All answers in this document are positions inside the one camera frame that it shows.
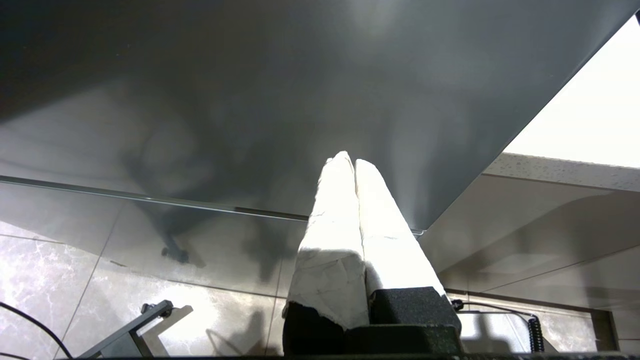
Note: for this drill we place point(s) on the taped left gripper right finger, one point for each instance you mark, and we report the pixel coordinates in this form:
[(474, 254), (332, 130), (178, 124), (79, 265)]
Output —
[(390, 250)]

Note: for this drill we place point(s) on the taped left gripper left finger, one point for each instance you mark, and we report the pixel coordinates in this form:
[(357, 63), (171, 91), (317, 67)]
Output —
[(332, 250)]

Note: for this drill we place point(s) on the grey metal robot base leg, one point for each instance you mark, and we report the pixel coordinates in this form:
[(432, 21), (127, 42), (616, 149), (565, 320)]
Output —
[(130, 337)]

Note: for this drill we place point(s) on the tall grey cabinet panel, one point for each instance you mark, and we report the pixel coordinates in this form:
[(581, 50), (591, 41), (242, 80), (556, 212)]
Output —
[(200, 75)]

